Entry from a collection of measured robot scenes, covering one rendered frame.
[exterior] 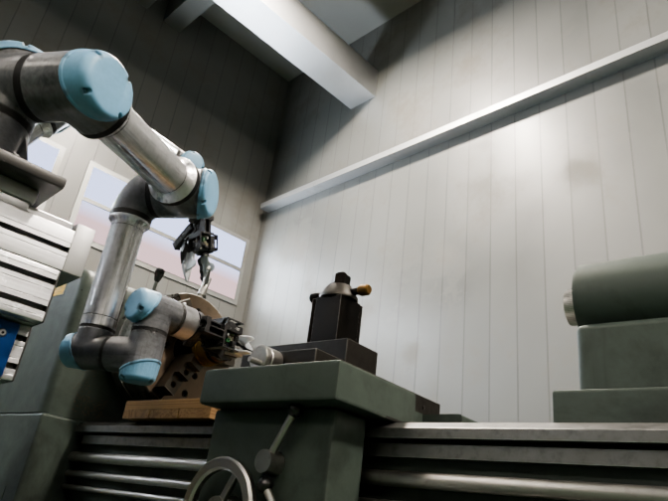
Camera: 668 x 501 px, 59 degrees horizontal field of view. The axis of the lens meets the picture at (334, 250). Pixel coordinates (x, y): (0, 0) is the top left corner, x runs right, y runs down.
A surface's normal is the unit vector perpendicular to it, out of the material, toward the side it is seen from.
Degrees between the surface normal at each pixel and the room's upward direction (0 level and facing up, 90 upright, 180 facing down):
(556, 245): 90
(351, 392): 90
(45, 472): 90
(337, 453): 90
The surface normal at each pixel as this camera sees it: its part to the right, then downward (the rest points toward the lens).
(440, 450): -0.61, -0.40
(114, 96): 0.94, -0.03
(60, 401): 0.79, -0.18
